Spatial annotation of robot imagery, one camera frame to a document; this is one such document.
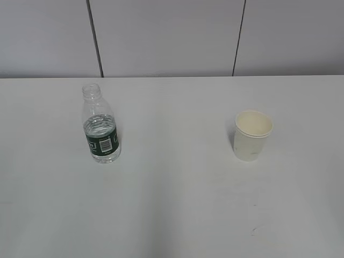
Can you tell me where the clear plastic water bottle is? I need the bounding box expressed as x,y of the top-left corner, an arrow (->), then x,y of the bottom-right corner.
82,84 -> 121,163

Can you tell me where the white paper cup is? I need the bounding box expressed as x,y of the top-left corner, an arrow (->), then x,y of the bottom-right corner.
233,110 -> 273,162

